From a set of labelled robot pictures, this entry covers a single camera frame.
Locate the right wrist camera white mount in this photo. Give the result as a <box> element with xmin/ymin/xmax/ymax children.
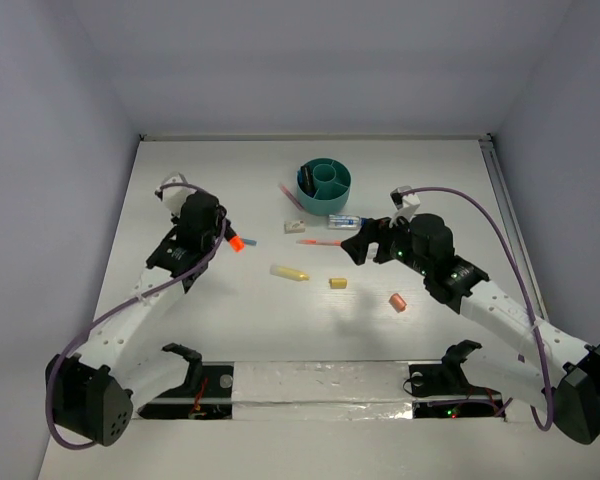
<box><xmin>390</xmin><ymin>186</ymin><xmax>421</xmax><ymax>227</ymax></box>

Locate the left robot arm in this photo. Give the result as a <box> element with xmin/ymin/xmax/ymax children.
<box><xmin>45</xmin><ymin>183</ymin><xmax>242</xmax><ymax>450</ymax></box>

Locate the clear spray bottle blue cap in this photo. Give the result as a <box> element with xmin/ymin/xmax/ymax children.
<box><xmin>327</xmin><ymin>215</ymin><xmax>366</xmax><ymax>230</ymax></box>

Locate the black orange highlighter marker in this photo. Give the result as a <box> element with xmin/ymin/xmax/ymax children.
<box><xmin>224</xmin><ymin>225</ymin><xmax>245</xmax><ymax>252</ymax></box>

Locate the metal rail table edge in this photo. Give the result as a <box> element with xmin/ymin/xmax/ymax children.
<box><xmin>478</xmin><ymin>136</ymin><xmax>548</xmax><ymax>320</ymax></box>

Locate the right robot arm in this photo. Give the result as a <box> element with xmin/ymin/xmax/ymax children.
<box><xmin>341</xmin><ymin>214</ymin><xmax>600</xmax><ymax>445</ymax></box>

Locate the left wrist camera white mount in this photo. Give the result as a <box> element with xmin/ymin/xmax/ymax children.
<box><xmin>154</xmin><ymin>172</ymin><xmax>191</xmax><ymax>216</ymax></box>

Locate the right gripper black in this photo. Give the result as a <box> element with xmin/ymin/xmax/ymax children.
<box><xmin>339</xmin><ymin>209</ymin><xmax>431</xmax><ymax>277</ymax></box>

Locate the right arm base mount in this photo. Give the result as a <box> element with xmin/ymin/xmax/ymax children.
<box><xmin>402</xmin><ymin>340</ymin><xmax>506</xmax><ymax>420</ymax></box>

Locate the yellow highlighter cap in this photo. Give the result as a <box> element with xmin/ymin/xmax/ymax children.
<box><xmin>329</xmin><ymin>278</ymin><xmax>348</xmax><ymax>289</ymax></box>

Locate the white eraser in sleeve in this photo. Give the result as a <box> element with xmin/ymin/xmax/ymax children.
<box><xmin>284</xmin><ymin>220</ymin><xmax>306</xmax><ymax>234</ymax></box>

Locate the thin pink pen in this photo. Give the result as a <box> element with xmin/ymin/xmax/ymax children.
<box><xmin>278</xmin><ymin>183</ymin><xmax>304</xmax><ymax>211</ymax></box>

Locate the orange highlighter piece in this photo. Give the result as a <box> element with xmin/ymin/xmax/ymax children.
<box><xmin>389</xmin><ymin>293</ymin><xmax>407</xmax><ymax>313</ymax></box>

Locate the teal round compartment organizer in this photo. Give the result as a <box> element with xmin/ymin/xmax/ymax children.
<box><xmin>296</xmin><ymin>158</ymin><xmax>351</xmax><ymax>216</ymax></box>

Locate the yellow highlighter body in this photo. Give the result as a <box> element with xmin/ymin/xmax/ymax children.
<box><xmin>269</xmin><ymin>265</ymin><xmax>310</xmax><ymax>282</ymax></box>

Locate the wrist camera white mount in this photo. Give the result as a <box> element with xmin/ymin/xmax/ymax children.
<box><xmin>154</xmin><ymin>172</ymin><xmax>191</xmax><ymax>216</ymax></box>
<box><xmin>390</xmin><ymin>186</ymin><xmax>421</xmax><ymax>227</ymax></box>

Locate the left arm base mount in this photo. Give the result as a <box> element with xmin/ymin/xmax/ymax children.
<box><xmin>137</xmin><ymin>343</ymin><xmax>234</xmax><ymax>420</ymax></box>

